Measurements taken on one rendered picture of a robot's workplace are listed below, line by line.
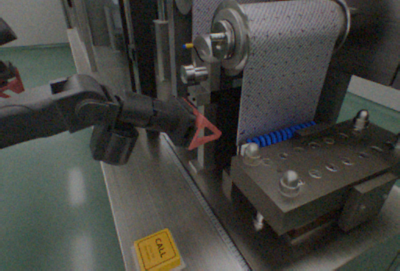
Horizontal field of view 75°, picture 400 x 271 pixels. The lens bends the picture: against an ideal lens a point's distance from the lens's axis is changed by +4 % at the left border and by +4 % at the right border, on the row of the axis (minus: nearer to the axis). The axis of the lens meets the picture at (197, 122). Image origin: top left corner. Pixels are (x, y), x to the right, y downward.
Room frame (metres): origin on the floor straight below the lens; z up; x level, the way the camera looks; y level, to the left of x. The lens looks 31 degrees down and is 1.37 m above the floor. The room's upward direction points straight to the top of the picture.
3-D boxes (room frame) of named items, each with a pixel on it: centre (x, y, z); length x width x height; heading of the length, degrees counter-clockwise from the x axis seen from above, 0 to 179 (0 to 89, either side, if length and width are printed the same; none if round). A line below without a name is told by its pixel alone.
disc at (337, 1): (0.64, -0.29, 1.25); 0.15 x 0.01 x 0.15; 26
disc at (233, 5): (0.53, -0.06, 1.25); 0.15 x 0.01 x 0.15; 26
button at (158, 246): (0.29, 0.08, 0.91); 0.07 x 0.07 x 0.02; 26
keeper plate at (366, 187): (0.37, -0.34, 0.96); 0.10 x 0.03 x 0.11; 116
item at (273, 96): (0.53, -0.20, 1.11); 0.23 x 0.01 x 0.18; 116
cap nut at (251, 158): (0.41, -0.11, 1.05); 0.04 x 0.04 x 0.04
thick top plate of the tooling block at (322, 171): (0.44, -0.29, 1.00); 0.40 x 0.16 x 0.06; 116
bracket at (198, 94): (0.55, -0.01, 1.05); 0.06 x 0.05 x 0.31; 116
